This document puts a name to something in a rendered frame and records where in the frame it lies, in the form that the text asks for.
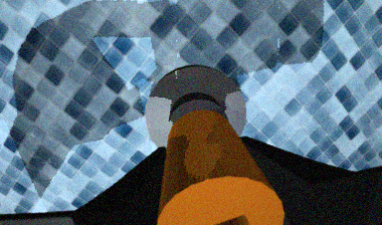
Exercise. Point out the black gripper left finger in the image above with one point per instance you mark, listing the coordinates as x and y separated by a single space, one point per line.
132 200

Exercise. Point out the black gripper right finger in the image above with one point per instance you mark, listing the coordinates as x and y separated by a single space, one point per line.
315 193

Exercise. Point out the orange knob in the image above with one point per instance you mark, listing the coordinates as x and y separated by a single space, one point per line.
210 178

